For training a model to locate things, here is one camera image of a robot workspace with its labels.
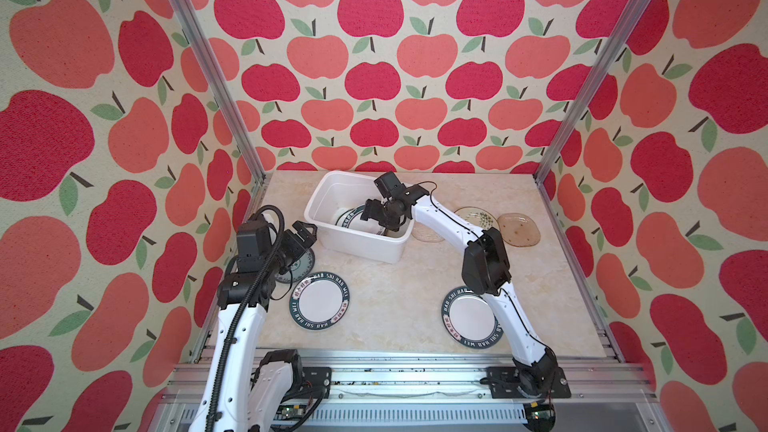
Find white plastic bin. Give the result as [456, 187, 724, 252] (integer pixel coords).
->
[304, 171, 413, 264]

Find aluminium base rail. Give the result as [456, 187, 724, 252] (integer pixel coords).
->
[161, 347, 655, 430]

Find white plate lettered dark rim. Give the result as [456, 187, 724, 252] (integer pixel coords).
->
[441, 286, 503, 350]

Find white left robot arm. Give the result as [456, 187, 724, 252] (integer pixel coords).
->
[189, 213, 317, 431]

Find left aluminium frame post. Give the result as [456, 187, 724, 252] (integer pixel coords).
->
[169, 0, 267, 187]

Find blue floral green plate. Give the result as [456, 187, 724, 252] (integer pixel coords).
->
[276, 249, 316, 284]

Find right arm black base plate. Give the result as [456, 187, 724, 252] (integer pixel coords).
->
[479, 367, 572, 401]

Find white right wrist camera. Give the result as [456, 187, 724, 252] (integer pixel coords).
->
[374, 172, 406, 200]

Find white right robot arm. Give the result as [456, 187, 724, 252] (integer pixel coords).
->
[362, 172, 559, 398]

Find clear glass plate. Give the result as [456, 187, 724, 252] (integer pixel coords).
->
[412, 222, 444, 243]

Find white plate dark green rim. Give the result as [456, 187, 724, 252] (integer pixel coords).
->
[334, 205, 385, 235]

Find aluminium frame post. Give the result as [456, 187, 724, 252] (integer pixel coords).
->
[534, 0, 651, 189]
[169, 0, 267, 187]

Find cream plate with plant drawing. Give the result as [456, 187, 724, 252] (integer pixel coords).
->
[454, 206, 499, 230]

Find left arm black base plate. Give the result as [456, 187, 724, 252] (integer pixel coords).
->
[295, 367, 332, 399]

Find beige speckled plate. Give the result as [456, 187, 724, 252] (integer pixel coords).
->
[497, 213, 541, 247]

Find right aluminium frame post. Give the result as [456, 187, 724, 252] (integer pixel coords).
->
[534, 0, 651, 189]

